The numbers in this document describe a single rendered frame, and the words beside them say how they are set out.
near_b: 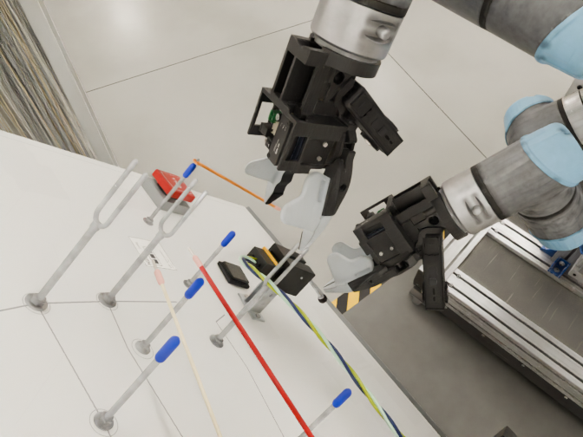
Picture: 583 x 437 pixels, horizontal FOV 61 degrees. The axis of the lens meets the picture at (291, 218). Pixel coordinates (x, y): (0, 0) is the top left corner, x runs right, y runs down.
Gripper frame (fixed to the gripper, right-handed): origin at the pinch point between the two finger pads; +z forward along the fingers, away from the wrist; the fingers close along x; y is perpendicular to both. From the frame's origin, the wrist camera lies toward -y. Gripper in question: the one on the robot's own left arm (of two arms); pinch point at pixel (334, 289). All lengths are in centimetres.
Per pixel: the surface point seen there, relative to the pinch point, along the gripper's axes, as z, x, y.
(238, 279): 7.5, 6.8, 10.0
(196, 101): 79, -160, 56
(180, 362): 3.1, 28.6, 11.1
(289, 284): 0.1, 9.3, 6.7
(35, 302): 4.1, 35.2, 23.2
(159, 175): 11.0, 1.7, 27.6
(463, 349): 18, -91, -75
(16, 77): 37, -19, 60
